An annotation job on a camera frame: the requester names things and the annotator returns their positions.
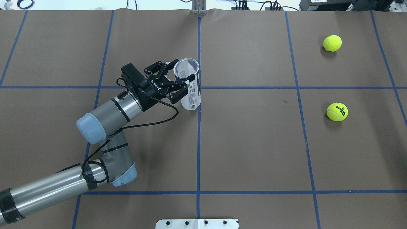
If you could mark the aluminium frame post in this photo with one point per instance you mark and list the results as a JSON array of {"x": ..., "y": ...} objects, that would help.
[{"x": 199, "y": 7}]

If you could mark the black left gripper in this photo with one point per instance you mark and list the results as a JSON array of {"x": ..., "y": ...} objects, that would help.
[{"x": 149, "y": 93}]

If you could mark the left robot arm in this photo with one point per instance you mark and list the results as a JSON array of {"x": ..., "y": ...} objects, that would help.
[{"x": 40, "y": 97}]

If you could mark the yellow tennis ball with logo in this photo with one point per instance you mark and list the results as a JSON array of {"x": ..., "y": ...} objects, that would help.
[{"x": 337, "y": 111}]

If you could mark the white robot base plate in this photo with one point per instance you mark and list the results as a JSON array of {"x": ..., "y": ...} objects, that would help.
[{"x": 198, "y": 224}]

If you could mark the clear tennis ball can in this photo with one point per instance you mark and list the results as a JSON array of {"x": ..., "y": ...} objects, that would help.
[{"x": 188, "y": 70}]

